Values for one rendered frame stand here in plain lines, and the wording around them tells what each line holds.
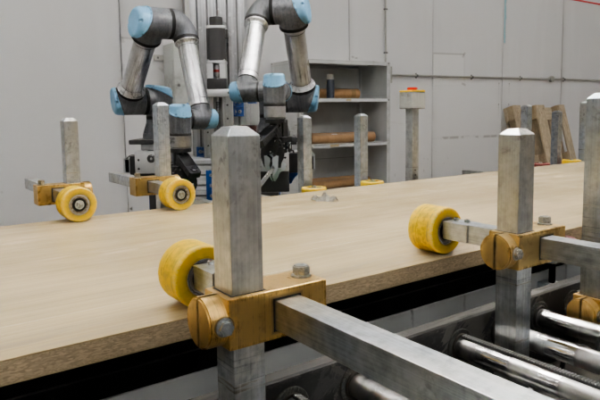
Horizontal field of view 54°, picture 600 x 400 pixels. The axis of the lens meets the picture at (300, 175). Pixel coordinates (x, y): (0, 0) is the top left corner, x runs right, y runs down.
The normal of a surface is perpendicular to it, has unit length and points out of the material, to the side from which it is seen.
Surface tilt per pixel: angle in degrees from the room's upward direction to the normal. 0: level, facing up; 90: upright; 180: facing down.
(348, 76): 90
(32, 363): 90
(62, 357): 90
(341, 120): 90
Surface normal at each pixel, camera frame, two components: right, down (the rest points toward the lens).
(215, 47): 0.02, 0.11
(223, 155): -0.81, 0.07
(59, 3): 0.52, 0.08
